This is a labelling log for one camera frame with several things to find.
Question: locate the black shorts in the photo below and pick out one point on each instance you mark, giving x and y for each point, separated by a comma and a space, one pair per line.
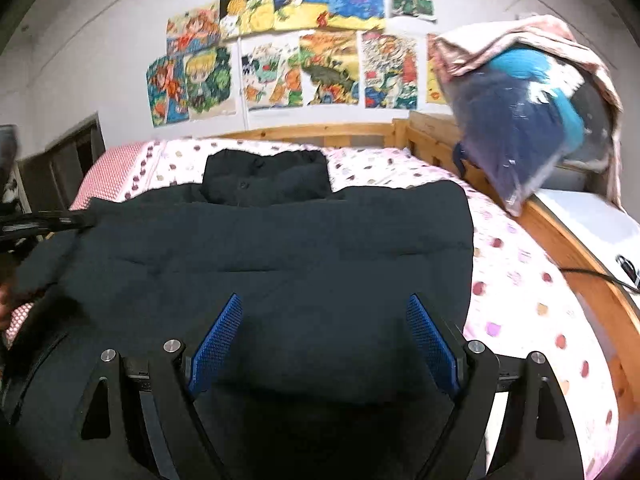
300, 265

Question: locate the colourful wall drawings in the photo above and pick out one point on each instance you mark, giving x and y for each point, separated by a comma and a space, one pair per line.
300, 40

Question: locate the dark doorway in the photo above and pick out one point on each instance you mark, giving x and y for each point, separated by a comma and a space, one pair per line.
65, 165

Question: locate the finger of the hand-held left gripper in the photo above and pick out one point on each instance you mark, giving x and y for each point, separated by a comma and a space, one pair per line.
45, 222

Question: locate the bundle of bagged bedding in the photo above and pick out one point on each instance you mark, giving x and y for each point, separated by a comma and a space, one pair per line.
550, 40

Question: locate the pink dotted bed sheet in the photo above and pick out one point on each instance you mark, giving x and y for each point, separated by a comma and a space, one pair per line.
520, 280

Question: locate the wooden bed frame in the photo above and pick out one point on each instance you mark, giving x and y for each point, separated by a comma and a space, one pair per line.
595, 290

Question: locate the red checked blanket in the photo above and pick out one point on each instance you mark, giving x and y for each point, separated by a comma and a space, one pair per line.
107, 172

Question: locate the white storage box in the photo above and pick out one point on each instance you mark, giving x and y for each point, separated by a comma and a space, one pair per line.
590, 225

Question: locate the clear bag of blue clothes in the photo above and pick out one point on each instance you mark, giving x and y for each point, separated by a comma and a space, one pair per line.
525, 120

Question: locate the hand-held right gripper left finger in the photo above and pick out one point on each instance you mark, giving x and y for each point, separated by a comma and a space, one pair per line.
216, 342

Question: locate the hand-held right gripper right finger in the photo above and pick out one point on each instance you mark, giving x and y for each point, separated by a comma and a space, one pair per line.
431, 342

